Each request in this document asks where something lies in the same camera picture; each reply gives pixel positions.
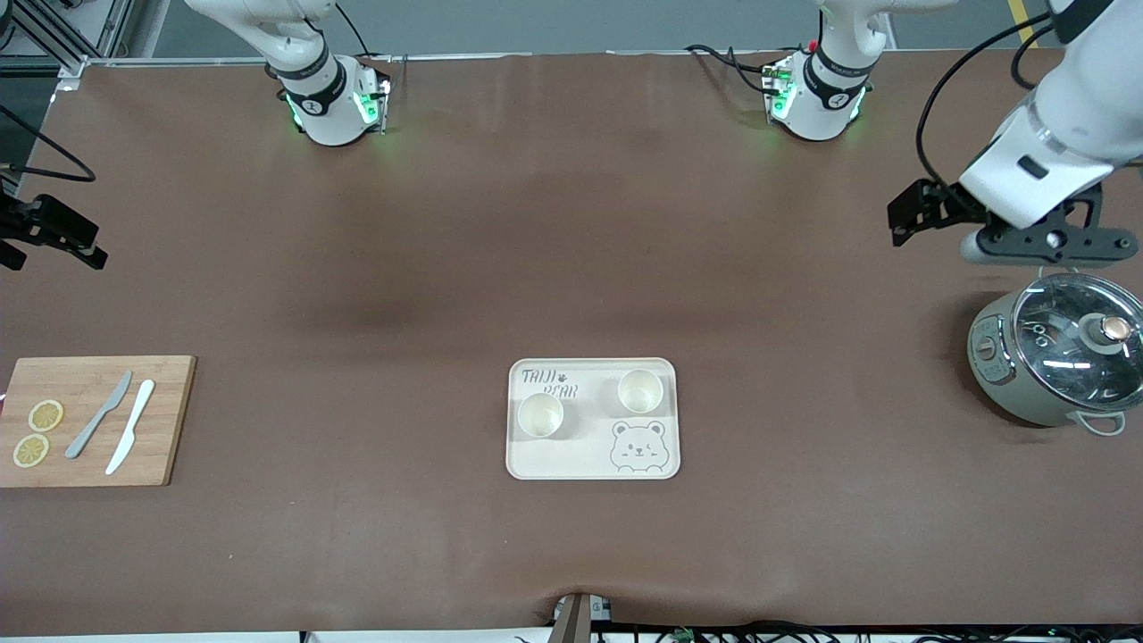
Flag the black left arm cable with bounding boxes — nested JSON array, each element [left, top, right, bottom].
[[915, 11, 1056, 190]]

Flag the bamboo cutting board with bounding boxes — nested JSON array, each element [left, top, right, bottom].
[[0, 355, 197, 488]]

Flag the brown table cover mat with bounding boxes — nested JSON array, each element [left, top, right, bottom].
[[0, 49, 1143, 637]]

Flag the thin black cable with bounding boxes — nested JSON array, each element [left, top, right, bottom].
[[335, 0, 408, 63]]

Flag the grey plastic knife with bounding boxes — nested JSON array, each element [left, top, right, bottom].
[[64, 371, 133, 460]]

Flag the glass pot lid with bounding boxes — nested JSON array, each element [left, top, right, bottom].
[[1012, 272, 1143, 412]]

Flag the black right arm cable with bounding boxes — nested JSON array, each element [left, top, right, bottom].
[[0, 104, 97, 185]]

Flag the white plastic cup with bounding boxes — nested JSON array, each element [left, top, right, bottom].
[[617, 368, 665, 415], [517, 392, 566, 440]]

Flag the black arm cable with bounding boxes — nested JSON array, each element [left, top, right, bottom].
[[915, 11, 1056, 190], [0, 104, 97, 185]]

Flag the black cable loop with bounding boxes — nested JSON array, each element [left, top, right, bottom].
[[1011, 16, 1065, 92]]

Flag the beige bear print tray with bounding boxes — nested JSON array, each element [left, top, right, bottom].
[[505, 357, 681, 481]]

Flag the aluminium frame profile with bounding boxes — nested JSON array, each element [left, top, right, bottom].
[[0, 0, 135, 86]]

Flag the grey electric cooking pot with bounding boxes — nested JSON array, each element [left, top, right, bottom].
[[967, 263, 1128, 437]]

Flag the black base cables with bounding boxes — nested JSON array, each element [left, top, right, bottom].
[[685, 43, 783, 96]]

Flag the white plastic knife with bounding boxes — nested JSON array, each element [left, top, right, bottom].
[[105, 380, 155, 475]]

